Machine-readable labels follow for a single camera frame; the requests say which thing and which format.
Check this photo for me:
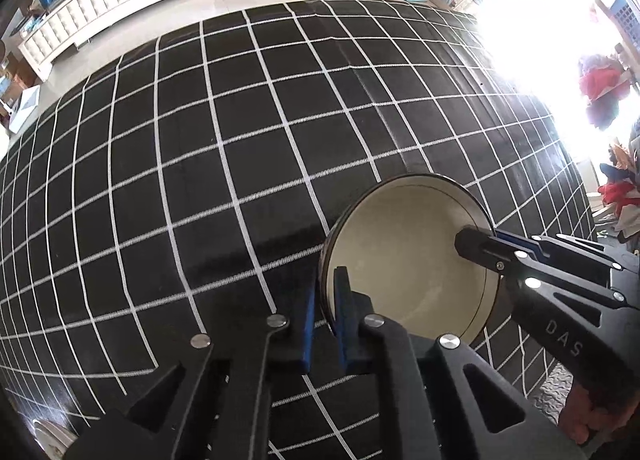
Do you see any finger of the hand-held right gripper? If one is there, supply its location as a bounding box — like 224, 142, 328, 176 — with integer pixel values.
454, 226, 640, 391
492, 233, 627, 282

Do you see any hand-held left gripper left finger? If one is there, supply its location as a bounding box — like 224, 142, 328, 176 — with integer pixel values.
75, 284, 318, 460

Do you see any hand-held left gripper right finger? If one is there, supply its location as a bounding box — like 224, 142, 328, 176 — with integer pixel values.
332, 265, 586, 460

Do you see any dark patterned bowl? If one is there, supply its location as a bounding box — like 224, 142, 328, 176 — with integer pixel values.
320, 173, 502, 348

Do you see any pink flower white plate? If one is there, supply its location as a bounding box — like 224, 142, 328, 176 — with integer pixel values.
31, 417, 77, 460

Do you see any person's right hand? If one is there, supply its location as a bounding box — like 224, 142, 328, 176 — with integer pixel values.
562, 382, 640, 447

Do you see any red clothing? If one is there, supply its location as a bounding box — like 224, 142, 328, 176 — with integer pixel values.
579, 54, 632, 128

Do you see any black white checkered tablecloth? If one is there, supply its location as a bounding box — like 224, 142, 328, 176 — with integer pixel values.
0, 0, 598, 460

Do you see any blue plastic basket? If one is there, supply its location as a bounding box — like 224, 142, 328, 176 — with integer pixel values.
595, 0, 633, 48

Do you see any white cardboard box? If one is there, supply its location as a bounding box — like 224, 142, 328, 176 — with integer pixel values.
7, 87, 41, 133

